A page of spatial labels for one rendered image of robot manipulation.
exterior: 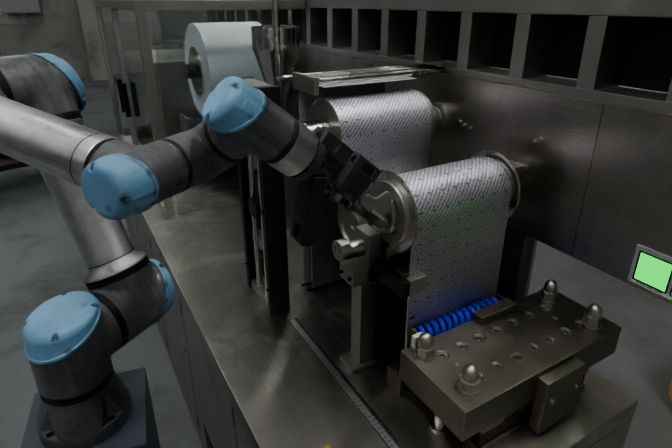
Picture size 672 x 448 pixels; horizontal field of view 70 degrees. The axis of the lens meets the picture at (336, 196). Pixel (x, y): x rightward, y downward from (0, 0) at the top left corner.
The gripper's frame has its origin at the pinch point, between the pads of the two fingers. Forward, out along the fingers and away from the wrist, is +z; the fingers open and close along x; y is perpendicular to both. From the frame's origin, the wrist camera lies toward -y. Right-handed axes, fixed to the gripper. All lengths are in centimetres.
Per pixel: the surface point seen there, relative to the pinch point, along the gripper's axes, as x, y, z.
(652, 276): -28.3, 18.0, 31.9
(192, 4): 98, 25, -23
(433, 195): -3.1, 9.5, 4.5
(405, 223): -3.7, 2.7, 2.0
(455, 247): -4.3, 4.4, 15.7
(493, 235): -4.4, 10.8, 23.3
